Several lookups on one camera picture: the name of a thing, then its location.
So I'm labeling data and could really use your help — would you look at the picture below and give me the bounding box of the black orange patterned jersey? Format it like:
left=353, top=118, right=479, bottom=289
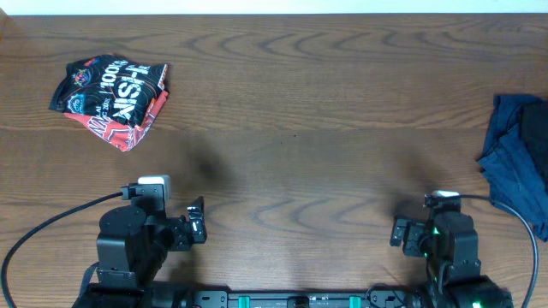
left=49, top=54, right=169, bottom=127

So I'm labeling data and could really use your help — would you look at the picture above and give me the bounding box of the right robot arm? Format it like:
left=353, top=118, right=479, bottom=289
left=390, top=211, right=514, bottom=308

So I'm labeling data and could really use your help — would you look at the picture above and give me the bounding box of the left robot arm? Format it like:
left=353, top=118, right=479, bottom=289
left=74, top=197, right=207, bottom=308

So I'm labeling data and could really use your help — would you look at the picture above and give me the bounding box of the red folded t-shirt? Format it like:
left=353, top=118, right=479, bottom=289
left=63, top=91, right=169, bottom=152

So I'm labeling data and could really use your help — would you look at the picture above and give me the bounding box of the navy blue t-shirt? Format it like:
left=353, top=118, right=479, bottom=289
left=478, top=94, right=547, bottom=242

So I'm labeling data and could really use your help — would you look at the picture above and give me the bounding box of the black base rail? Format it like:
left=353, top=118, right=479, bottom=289
left=140, top=281, right=429, bottom=308

